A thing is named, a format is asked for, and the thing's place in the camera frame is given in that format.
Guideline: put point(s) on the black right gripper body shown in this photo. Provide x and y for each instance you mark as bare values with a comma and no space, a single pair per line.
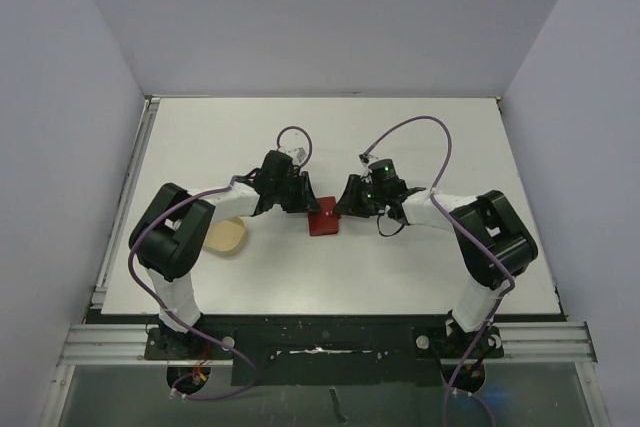
360,195

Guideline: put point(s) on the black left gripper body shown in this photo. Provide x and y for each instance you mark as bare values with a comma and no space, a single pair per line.
287,192

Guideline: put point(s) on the red leather card holder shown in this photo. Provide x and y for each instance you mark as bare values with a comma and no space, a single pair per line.
325,221

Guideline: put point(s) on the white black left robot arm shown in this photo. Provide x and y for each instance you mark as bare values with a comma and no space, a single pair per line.
167,241

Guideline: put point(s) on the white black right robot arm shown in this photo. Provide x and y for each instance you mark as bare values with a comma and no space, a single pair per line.
494,242

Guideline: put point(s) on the beige oval tray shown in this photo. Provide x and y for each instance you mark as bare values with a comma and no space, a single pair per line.
226,238

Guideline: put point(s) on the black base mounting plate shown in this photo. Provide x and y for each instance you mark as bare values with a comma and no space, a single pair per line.
289,350

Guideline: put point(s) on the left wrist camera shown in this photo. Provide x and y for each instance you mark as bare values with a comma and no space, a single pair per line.
298,155

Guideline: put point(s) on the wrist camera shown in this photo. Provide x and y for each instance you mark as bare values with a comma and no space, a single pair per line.
370,159
298,155

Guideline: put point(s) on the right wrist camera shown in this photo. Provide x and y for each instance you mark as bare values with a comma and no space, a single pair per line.
370,159

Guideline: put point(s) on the aluminium left rail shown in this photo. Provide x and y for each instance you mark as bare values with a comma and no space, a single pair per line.
143,133

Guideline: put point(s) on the aluminium rail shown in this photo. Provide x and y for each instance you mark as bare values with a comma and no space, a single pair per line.
522,342
143,133

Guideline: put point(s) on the aluminium front rail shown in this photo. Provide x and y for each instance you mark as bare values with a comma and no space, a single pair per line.
522,342

